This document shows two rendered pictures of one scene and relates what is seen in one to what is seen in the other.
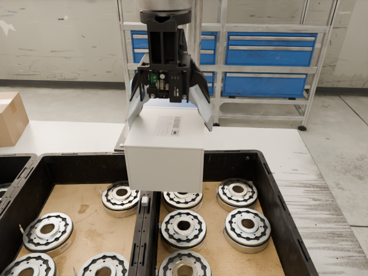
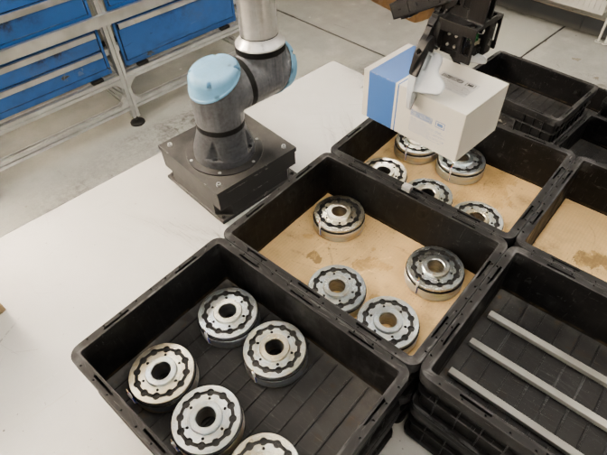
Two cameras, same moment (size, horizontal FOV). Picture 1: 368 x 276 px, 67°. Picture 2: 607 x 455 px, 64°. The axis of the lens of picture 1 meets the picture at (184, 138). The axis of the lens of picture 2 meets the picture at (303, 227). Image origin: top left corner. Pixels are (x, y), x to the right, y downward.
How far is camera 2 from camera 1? 0.72 m
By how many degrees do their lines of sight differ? 37
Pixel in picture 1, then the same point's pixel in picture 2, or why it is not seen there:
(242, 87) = (152, 38)
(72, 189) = (269, 255)
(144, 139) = (467, 102)
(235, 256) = (474, 189)
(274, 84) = (193, 14)
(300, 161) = not seen: hidden behind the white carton
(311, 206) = not seen: hidden behind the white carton
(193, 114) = (446, 65)
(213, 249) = (456, 196)
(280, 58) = not seen: outside the picture
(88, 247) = (376, 273)
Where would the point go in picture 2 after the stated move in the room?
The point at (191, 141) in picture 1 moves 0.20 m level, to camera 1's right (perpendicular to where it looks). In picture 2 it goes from (492, 84) to (546, 37)
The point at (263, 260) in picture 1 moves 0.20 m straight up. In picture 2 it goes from (492, 177) to (518, 97)
